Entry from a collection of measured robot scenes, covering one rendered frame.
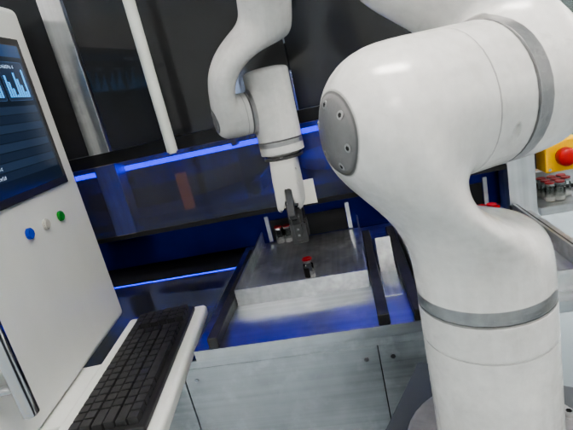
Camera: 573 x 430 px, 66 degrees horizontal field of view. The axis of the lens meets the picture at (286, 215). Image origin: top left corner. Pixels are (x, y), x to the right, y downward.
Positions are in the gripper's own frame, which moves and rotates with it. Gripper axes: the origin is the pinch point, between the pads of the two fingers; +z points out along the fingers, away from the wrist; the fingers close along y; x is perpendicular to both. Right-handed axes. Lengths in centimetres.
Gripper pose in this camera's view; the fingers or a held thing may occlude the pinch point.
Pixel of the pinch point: (299, 229)
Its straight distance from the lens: 89.1
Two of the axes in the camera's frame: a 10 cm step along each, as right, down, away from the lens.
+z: 2.1, 9.4, 2.6
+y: -1.0, 2.9, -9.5
